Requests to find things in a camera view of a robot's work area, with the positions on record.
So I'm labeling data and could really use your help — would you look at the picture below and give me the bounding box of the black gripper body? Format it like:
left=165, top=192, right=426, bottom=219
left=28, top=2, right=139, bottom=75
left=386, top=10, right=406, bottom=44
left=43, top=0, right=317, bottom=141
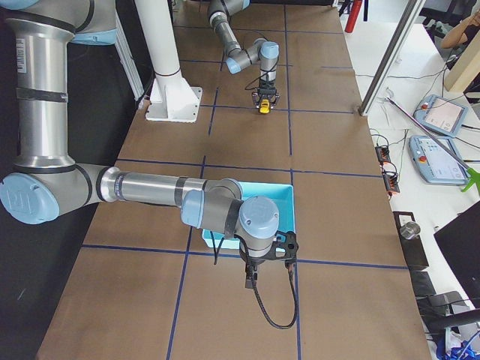
left=245, top=257, right=263, bottom=278
left=256, top=87, right=277, bottom=101

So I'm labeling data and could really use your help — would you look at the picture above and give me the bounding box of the yellow beetle toy car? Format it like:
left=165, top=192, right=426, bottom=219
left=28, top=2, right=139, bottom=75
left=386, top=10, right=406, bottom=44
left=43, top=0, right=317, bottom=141
left=259, top=99, right=271, bottom=114

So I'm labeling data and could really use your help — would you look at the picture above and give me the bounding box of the person forearm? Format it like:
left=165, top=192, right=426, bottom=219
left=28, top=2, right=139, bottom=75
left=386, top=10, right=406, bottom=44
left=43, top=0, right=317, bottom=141
left=440, top=11, right=479, bottom=49

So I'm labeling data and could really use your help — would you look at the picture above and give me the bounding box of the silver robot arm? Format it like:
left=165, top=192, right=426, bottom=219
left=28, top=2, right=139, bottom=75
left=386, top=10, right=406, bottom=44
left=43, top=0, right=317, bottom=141
left=1, top=1, right=287, bottom=282
left=208, top=0, right=280, bottom=114

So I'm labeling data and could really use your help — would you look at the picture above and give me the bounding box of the light blue plastic bin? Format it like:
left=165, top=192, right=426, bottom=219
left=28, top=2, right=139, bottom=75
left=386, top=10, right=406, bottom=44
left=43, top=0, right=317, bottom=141
left=202, top=181, right=296, bottom=250

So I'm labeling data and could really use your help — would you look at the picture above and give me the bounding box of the orange black connector box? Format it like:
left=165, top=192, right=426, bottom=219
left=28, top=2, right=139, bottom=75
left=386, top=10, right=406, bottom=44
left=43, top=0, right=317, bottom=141
left=375, top=145, right=391, bottom=164

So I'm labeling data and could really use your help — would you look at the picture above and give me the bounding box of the red fire extinguisher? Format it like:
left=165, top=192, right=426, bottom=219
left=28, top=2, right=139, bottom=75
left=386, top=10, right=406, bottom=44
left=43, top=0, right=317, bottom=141
left=344, top=0, right=363, bottom=33

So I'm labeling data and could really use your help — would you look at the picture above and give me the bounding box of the metal cup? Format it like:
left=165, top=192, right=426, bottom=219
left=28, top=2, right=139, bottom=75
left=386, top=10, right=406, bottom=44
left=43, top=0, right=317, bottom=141
left=399, top=221, right=421, bottom=240

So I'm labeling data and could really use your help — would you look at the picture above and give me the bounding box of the upper teach pendant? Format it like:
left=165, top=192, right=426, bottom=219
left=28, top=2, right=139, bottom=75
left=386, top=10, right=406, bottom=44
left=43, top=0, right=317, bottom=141
left=413, top=94, right=467, bottom=137

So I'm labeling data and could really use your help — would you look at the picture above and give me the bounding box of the teach pendant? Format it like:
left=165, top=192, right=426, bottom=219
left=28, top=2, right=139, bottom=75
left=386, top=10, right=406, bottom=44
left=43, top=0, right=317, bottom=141
left=409, top=136, right=469, bottom=185
left=413, top=94, right=467, bottom=137

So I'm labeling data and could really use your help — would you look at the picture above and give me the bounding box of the lower teach pendant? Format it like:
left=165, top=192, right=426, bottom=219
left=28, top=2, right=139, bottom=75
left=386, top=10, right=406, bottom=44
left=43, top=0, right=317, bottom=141
left=409, top=136, right=469, bottom=185

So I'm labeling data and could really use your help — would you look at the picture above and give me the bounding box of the black monitor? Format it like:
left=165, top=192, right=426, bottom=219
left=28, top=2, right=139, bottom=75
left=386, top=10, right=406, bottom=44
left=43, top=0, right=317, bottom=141
left=434, top=202, right=480, bottom=308

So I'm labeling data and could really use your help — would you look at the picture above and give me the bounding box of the green tipped grabber stick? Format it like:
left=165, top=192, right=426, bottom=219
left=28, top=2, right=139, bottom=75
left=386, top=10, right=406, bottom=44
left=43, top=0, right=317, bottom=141
left=386, top=97, right=479, bottom=192

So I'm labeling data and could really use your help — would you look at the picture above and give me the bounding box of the black looped gripper cable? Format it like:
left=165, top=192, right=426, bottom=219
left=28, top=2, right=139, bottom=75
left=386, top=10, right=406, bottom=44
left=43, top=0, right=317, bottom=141
left=211, top=230, right=299, bottom=330

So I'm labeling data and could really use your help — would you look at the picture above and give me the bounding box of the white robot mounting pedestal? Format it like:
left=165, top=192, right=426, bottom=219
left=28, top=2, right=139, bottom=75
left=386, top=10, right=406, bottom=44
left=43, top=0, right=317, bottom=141
left=135, top=0, right=203, bottom=123

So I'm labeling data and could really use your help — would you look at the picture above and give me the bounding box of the aluminium frame post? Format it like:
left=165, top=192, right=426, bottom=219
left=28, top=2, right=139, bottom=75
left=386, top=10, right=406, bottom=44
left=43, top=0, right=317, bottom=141
left=358, top=0, right=425, bottom=116

